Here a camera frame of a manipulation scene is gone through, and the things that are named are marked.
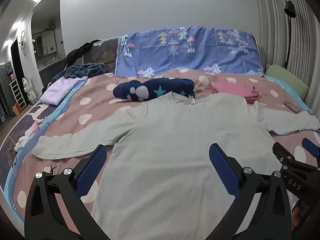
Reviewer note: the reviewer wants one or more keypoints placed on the lavender garment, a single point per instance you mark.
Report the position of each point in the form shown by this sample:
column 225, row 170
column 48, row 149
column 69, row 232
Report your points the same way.
column 57, row 90

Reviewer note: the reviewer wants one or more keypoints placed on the blue tree-print sheet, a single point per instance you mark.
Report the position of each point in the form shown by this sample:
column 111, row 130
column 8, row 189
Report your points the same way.
column 200, row 55

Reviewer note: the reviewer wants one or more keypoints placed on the blue floral garment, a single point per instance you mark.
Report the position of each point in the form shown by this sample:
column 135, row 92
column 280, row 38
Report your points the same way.
column 295, row 106

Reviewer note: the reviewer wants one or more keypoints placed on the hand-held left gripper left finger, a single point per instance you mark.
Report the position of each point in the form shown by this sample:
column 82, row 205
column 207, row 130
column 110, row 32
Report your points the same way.
column 92, row 165

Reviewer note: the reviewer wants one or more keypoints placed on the white pleated curtain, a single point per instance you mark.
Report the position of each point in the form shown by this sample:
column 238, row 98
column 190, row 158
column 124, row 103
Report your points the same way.
column 307, row 55

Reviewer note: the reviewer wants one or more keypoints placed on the black floor lamp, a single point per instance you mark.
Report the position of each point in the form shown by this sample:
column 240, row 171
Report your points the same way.
column 290, row 8

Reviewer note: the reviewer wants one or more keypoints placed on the black garment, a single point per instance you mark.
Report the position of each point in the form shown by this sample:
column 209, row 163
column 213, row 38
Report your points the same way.
column 80, row 51

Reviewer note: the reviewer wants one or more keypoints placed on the light blue quilt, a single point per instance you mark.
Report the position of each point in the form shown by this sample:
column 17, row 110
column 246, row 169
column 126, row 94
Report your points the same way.
column 287, row 89

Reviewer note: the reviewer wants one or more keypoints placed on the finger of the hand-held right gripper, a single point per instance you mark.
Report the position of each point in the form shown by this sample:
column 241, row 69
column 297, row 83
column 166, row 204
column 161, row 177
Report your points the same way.
column 310, row 145
column 282, row 153

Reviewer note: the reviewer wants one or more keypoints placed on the white bear figurine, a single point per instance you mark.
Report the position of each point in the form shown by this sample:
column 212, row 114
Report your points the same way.
column 29, row 92

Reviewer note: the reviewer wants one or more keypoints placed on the person's right hand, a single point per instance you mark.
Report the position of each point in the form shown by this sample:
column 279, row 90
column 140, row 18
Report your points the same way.
column 298, row 213

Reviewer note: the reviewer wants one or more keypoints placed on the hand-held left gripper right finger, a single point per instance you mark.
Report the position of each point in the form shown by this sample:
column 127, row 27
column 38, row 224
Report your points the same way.
column 222, row 170

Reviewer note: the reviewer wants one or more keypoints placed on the white wall ornament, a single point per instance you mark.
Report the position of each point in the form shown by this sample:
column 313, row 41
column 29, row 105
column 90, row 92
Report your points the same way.
column 22, row 43

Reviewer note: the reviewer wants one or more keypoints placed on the navy star-print fleece garment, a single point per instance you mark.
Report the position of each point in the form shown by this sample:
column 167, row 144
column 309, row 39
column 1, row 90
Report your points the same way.
column 140, row 87

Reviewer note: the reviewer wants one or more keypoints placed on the orange paper bag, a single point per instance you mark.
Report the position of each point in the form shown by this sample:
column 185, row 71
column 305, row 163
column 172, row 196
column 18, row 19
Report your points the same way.
column 17, row 109

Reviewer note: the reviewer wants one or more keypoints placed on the pink folded garment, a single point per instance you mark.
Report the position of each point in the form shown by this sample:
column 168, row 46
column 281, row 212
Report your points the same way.
column 235, row 88

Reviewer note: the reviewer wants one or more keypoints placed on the grey long-sleeve shirt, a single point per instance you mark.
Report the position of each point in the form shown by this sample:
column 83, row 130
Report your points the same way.
column 175, row 142

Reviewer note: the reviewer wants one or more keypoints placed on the dark teal fleece blanket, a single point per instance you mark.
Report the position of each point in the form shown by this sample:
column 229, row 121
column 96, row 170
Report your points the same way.
column 82, row 70

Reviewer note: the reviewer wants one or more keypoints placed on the grey cabinet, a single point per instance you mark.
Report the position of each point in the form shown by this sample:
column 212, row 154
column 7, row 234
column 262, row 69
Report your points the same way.
column 5, row 80

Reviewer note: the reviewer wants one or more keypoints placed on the green pillow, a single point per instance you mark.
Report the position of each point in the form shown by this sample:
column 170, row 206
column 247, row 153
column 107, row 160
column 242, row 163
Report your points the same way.
column 285, row 80

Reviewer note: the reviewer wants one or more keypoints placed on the white shelf rack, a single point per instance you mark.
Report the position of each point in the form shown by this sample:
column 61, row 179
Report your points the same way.
column 17, row 92

